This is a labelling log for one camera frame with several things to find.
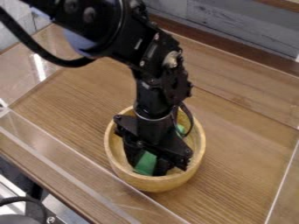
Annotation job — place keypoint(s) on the clear acrylic enclosure wall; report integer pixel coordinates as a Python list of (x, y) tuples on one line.
[(245, 102)]

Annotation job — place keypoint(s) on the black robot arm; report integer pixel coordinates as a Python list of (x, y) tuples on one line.
[(113, 28)]

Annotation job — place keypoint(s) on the green rectangular block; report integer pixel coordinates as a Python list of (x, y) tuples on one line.
[(172, 149)]

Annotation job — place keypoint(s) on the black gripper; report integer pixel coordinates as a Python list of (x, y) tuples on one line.
[(140, 132)]

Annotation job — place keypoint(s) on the brown wooden bowl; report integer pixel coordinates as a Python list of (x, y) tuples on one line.
[(175, 177)]

